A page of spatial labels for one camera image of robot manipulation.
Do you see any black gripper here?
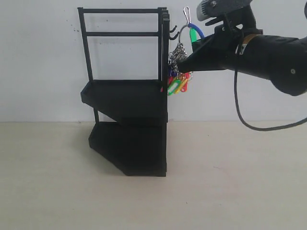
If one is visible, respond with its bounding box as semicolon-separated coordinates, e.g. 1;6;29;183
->
177;6;261;72

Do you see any colourful key tag bunch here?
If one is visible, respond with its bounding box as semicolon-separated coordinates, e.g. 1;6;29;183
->
167;6;205;96

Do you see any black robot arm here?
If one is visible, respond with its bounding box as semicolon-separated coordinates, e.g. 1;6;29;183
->
177;0;307;96

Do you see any black two-tier metal rack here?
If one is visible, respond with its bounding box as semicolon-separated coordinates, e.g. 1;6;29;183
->
78;7;173;177

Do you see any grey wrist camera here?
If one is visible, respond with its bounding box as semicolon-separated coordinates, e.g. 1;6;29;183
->
196;0;252;22

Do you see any dark grey cable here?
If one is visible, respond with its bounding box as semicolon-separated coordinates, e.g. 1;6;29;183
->
234;69;307;132

